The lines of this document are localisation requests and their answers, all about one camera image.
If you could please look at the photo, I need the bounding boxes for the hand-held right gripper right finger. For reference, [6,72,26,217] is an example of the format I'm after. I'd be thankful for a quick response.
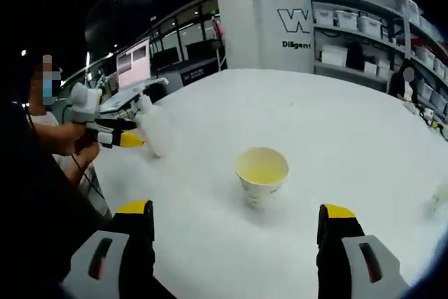
[316,203,410,299]

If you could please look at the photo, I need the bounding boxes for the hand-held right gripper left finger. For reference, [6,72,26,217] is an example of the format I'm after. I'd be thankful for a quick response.
[61,199,156,299]

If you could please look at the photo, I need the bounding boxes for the white pump bottle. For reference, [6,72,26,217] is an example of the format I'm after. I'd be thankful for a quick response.
[134,90,175,158]

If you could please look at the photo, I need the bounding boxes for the patterned paper cup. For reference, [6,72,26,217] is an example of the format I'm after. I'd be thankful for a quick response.
[234,146,290,209]

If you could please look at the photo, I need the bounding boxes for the person's left hand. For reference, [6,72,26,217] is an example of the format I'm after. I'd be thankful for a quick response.
[65,122,102,167]

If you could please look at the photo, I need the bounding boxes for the white tray with black edge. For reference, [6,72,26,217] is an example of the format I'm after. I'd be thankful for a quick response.
[99,92,144,115]

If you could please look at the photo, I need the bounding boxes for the person's head with blue mask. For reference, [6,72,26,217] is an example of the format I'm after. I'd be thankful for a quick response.
[29,54,63,118]

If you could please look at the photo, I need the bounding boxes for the computer monitor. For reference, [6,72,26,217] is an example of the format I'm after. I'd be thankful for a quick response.
[116,45,152,89]

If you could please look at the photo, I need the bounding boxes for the person's dark clothing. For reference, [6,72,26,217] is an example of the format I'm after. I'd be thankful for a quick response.
[0,99,116,299]

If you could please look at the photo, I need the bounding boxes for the clutter of small desk items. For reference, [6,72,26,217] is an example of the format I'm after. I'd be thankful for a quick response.
[418,106,448,141]

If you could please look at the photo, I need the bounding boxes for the grey shelf unit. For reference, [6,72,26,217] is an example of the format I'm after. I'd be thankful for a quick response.
[308,0,448,120]

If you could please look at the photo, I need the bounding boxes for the rows of white storage bins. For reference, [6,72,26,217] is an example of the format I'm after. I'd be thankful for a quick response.
[313,0,448,111]

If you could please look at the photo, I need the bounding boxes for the black cable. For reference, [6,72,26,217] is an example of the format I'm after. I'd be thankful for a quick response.
[21,102,106,209]

